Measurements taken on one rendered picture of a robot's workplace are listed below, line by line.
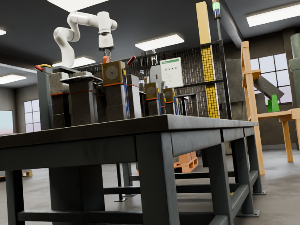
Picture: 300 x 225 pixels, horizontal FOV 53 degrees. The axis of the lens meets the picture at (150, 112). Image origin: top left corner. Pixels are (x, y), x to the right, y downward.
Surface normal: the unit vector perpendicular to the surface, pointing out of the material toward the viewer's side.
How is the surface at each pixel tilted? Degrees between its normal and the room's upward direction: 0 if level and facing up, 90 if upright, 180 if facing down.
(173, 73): 90
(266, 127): 90
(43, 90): 90
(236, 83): 90
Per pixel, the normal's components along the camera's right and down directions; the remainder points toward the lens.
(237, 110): -0.22, -0.06
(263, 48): -0.41, -0.04
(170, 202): 0.91, -0.12
